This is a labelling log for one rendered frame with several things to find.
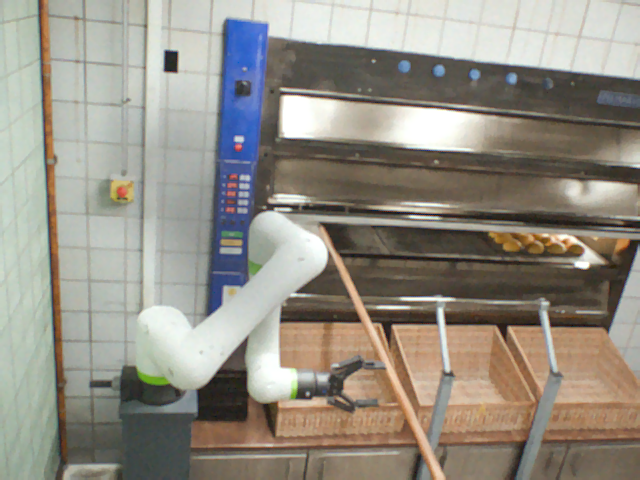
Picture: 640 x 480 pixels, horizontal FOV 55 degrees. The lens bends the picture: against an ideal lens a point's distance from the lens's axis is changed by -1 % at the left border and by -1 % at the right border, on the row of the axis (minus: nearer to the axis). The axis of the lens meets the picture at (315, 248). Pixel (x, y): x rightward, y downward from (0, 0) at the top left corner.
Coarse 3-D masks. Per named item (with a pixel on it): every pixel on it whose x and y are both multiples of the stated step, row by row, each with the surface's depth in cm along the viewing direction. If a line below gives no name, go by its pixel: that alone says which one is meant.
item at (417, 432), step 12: (324, 228) 306; (336, 252) 280; (336, 264) 271; (348, 276) 259; (348, 288) 250; (360, 300) 240; (360, 312) 232; (372, 336) 216; (384, 360) 203; (396, 384) 191; (396, 396) 187; (408, 408) 180; (408, 420) 177; (420, 432) 171; (420, 444) 167; (432, 456) 163; (432, 468) 159
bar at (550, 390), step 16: (464, 304) 260; (480, 304) 261; (496, 304) 262; (512, 304) 264; (528, 304) 265; (544, 304) 266; (544, 320) 265; (544, 336) 264; (448, 368) 248; (448, 384) 246; (448, 400) 250; (544, 400) 260; (432, 416) 255; (544, 416) 262; (432, 432) 255; (432, 448) 259; (528, 448) 270; (528, 464) 272
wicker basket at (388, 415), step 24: (288, 336) 289; (312, 336) 291; (336, 336) 294; (360, 336) 297; (384, 336) 292; (288, 360) 290; (336, 360) 296; (360, 384) 296; (384, 384) 287; (288, 408) 250; (312, 408) 252; (336, 408) 254; (360, 408) 256; (384, 408) 259; (288, 432) 255; (312, 432) 258; (336, 432) 260; (360, 432) 262; (384, 432) 265
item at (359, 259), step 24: (360, 264) 286; (384, 264) 288; (408, 264) 291; (432, 264) 293; (456, 264) 295; (480, 264) 297; (504, 264) 300; (528, 264) 303; (552, 264) 307; (576, 264) 311; (600, 264) 315
